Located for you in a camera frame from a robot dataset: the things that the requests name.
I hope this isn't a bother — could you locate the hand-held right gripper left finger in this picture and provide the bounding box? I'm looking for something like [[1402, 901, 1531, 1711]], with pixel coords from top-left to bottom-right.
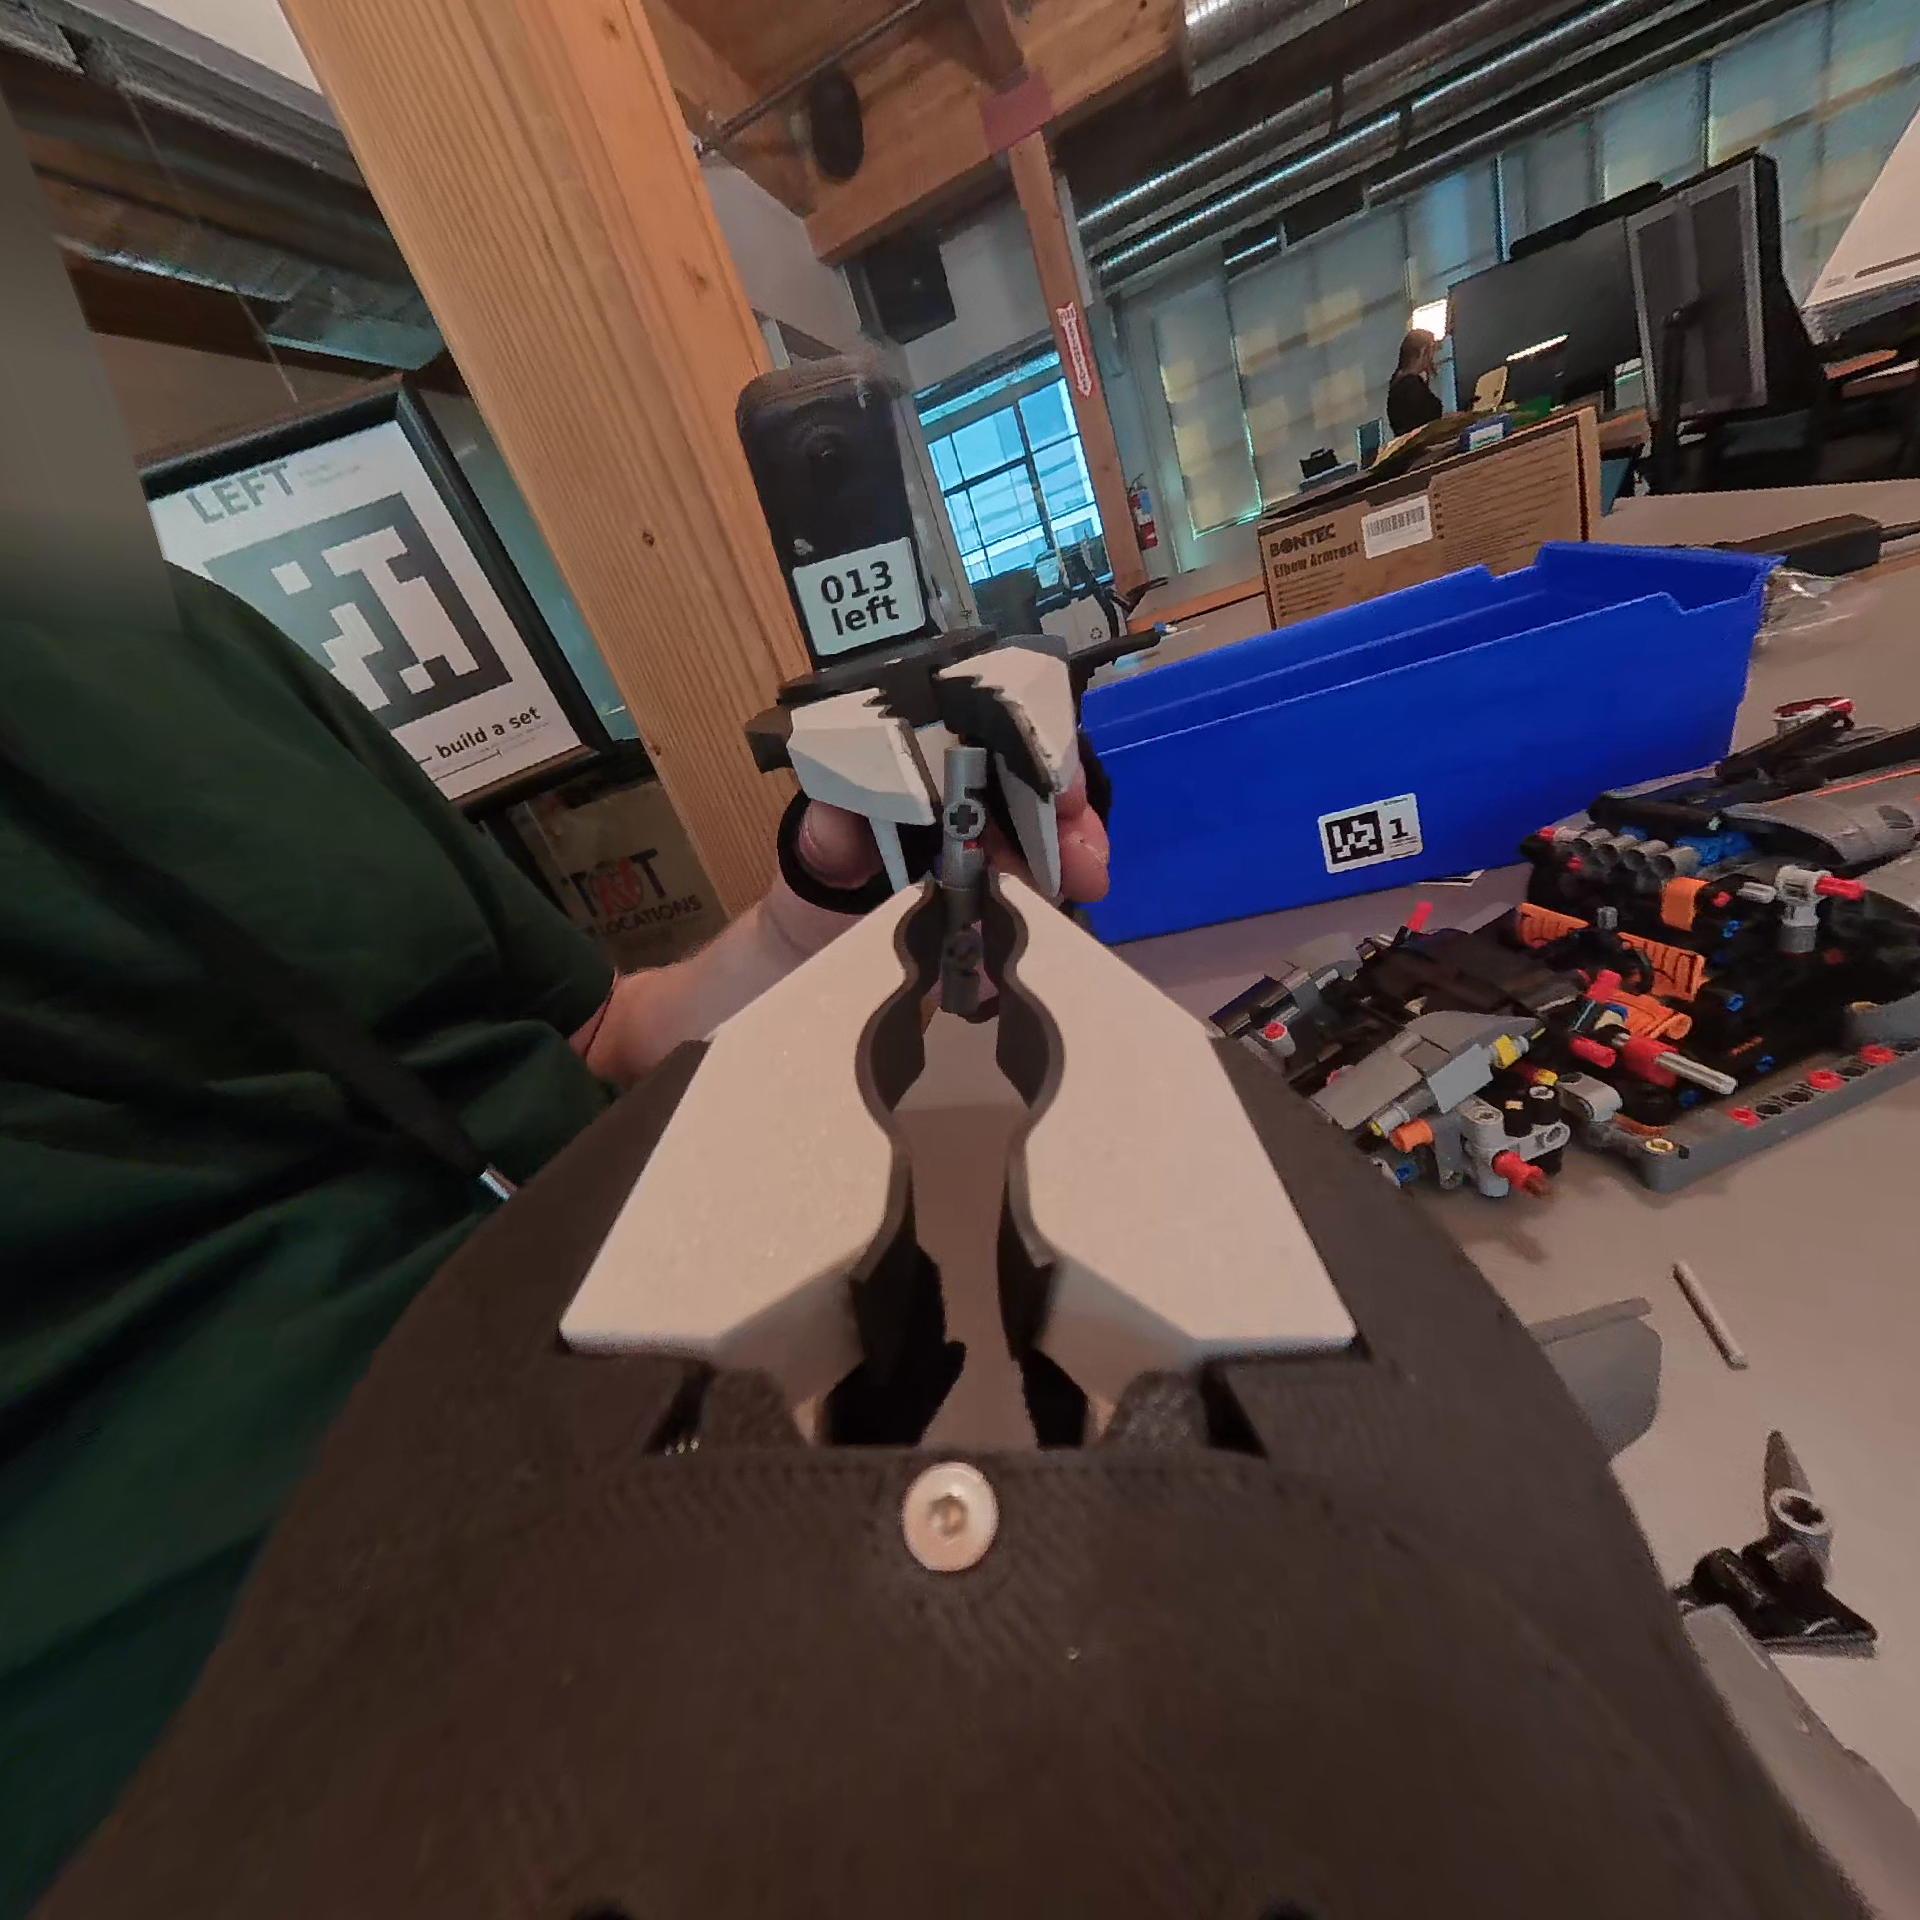
[[557, 883, 939, 1442]]

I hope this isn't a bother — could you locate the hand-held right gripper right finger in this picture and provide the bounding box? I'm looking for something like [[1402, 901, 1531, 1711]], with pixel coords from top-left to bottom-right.
[[1002, 874, 1363, 1442]]

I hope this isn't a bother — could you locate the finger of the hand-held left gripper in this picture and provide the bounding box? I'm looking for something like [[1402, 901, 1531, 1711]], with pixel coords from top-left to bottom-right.
[[783, 694, 950, 896], [950, 646, 1079, 910]]

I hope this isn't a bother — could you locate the person's left forearm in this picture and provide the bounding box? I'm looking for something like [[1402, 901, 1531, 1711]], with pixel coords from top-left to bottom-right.
[[583, 896, 818, 1089]]

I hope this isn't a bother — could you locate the grey lego subassembly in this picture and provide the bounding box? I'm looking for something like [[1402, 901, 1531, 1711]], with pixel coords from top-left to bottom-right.
[[1210, 928, 1629, 1203]]

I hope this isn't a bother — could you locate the dark grey lego panel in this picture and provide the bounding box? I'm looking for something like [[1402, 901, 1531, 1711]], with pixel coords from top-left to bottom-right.
[[1526, 1299, 1663, 1462]]

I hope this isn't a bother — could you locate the light grey lego axle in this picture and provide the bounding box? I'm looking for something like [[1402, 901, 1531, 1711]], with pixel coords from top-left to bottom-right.
[[1669, 1257, 1754, 1373]]

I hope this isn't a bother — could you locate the dark lego vehicle model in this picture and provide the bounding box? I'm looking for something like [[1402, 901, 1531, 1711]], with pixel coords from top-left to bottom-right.
[[1516, 697, 1920, 1198]]

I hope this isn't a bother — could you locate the black grey lego connector piece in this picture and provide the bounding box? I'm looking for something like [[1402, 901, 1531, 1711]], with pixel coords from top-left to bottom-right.
[[1684, 1430, 1882, 1662]]

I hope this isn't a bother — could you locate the person's left hand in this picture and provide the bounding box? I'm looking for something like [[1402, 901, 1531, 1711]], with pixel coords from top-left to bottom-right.
[[749, 778, 1116, 977]]

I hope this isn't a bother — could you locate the paned window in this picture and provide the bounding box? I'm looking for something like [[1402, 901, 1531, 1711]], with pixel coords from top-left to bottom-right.
[[919, 383, 1116, 602]]

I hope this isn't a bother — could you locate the brown printed box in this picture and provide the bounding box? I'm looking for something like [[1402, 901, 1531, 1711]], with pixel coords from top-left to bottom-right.
[[508, 778, 732, 977]]

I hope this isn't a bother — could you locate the wooden pillar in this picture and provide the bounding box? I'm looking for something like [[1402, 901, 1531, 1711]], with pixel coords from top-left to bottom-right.
[[1002, 134, 1154, 594], [276, 0, 818, 922]]

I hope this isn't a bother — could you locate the blue plastic bin white tag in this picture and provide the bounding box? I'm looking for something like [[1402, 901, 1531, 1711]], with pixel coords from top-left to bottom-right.
[[1077, 541, 1785, 951]]

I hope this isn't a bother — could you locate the framed marker sign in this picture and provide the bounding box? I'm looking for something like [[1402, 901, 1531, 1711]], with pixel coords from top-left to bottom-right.
[[140, 386, 620, 811]]

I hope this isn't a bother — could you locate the cardboard box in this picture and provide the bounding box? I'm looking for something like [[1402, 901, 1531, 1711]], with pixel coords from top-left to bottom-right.
[[1254, 402, 1607, 633]]

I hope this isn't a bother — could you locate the black computer monitor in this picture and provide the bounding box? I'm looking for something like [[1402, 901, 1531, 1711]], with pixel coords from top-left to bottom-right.
[[1622, 152, 1825, 461], [1445, 224, 1642, 414]]

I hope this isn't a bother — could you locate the black wall speaker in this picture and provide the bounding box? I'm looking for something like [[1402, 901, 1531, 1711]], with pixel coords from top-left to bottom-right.
[[860, 239, 963, 349]]

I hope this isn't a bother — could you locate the black lanyard strap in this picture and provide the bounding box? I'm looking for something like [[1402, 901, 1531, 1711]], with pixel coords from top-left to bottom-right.
[[181, 886, 519, 1203]]

